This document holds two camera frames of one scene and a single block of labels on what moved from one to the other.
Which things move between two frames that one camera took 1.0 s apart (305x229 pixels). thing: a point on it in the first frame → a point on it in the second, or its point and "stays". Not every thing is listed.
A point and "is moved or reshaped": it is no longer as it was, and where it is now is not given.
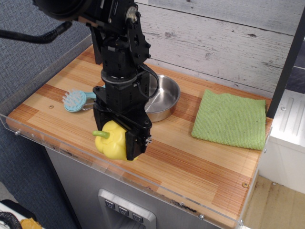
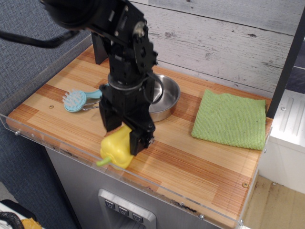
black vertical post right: (282, 83) stays
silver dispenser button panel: (119, 213) stays
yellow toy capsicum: (111, 141) is moved or reshaped
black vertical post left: (97, 52) stays
